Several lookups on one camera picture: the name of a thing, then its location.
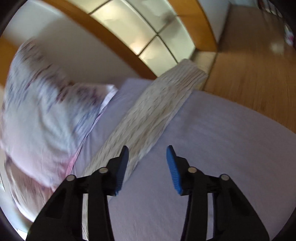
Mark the pink floral pillow right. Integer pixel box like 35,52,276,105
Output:
1,39,117,189

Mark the beige knitted sweater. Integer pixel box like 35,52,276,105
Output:
83,59,207,240

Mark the lavender bed sheet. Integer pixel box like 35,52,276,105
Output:
70,78,296,241

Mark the wooden frosted glass wardrobe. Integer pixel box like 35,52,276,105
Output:
49,1,218,79

